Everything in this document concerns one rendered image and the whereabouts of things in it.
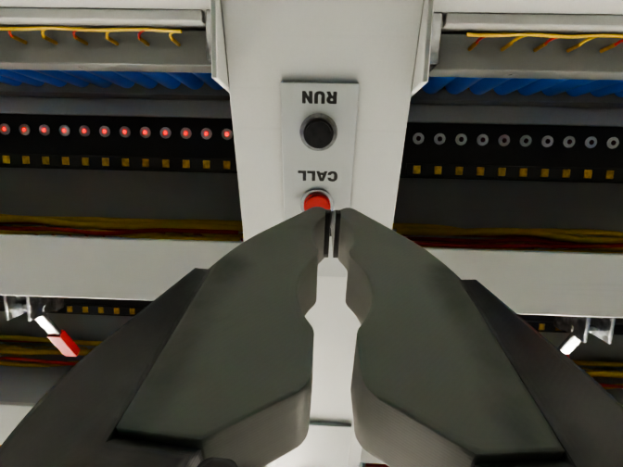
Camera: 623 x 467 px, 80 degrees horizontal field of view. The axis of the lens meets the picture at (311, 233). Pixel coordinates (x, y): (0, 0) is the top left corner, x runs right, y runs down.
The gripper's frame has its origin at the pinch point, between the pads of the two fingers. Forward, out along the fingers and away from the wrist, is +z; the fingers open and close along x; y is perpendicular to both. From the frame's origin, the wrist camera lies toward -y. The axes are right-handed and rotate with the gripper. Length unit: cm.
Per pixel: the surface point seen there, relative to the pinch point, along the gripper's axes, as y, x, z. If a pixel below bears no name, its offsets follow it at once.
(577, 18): -5.5, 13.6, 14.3
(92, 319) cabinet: 35, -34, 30
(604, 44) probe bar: -4.1, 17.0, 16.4
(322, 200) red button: 3.9, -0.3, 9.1
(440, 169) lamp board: 7.5, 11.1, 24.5
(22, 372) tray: 36, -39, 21
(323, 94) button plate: -1.9, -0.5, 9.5
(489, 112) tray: 2.4, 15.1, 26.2
